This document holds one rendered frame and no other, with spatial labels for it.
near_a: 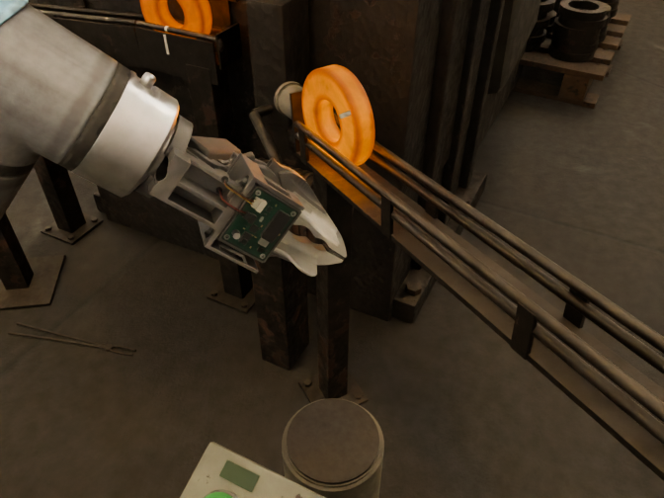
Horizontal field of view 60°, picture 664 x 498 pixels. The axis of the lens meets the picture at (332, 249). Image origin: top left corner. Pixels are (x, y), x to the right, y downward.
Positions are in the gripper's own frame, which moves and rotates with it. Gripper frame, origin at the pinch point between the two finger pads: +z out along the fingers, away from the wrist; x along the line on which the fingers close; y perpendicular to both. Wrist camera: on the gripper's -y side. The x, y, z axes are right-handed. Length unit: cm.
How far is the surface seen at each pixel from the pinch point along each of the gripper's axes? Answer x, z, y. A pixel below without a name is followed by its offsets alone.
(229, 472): -21.1, -0.2, 10.2
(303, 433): -20.6, 11.6, 0.9
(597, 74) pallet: 83, 134, -144
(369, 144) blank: 10.0, 9.6, -25.7
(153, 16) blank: 4, -19, -79
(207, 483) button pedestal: -23.1, -1.2, 10.1
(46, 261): -73, -6, -114
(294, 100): 8.3, 1.5, -39.6
